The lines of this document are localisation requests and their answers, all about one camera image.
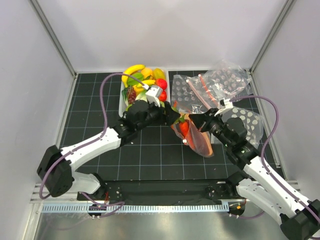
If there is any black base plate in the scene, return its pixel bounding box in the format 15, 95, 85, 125
85, 179, 244, 206

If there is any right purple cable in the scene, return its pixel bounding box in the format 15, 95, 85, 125
222, 94, 320, 227

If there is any purple grapes toy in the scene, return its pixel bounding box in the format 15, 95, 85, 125
121, 86, 137, 106

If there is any white plastic food bin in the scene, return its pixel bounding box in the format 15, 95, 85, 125
118, 66, 171, 117

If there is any orange fruit toy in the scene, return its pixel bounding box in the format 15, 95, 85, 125
140, 67, 153, 79

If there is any orange carrot toy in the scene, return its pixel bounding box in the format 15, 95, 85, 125
175, 114, 189, 138

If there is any polka dot bag right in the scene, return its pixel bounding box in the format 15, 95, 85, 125
219, 106, 264, 148

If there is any bok choy toy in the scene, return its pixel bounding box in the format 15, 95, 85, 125
135, 91, 148, 102

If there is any yellow starfruit toy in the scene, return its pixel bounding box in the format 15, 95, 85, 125
152, 68, 166, 80

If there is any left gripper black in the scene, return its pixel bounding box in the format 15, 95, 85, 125
135, 98, 180, 131

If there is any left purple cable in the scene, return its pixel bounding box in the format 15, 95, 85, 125
39, 72, 151, 217

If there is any left aluminium frame post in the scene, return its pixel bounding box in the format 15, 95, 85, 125
28, 0, 77, 78

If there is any black grid mat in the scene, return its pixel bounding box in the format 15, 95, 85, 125
60, 73, 239, 181

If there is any right aluminium frame post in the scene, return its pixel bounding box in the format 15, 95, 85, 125
249, 0, 297, 75

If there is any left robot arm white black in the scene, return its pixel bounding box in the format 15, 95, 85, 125
37, 100, 180, 200

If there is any slotted cable duct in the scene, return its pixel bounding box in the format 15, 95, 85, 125
41, 202, 229, 214

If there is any red strawberry upper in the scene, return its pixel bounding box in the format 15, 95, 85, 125
155, 78, 168, 90

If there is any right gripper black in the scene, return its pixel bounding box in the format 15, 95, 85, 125
189, 107, 233, 149

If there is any red strawberry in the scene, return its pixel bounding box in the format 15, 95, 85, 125
155, 78, 168, 90
158, 90, 167, 102

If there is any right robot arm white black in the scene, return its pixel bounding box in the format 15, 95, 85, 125
189, 108, 320, 240

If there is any aluminium frame post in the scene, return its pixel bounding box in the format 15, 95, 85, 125
249, 0, 297, 75
28, 0, 77, 78

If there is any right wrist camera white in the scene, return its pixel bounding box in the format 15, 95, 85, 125
214, 98, 234, 117

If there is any hot dog toy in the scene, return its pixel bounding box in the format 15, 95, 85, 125
184, 119, 214, 158

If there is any polka dot bag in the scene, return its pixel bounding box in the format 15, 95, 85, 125
219, 106, 264, 148
201, 60, 252, 100

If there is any red strawberry lower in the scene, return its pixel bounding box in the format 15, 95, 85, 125
158, 90, 167, 102

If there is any purple cable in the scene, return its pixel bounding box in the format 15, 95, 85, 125
222, 94, 320, 227
39, 72, 151, 217

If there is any zip bag red zipper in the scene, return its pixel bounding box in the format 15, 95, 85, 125
170, 101, 214, 158

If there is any polka dot bag back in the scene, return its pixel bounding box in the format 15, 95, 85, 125
201, 60, 252, 100

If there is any small yellow banana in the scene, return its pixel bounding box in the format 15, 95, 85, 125
135, 79, 156, 88

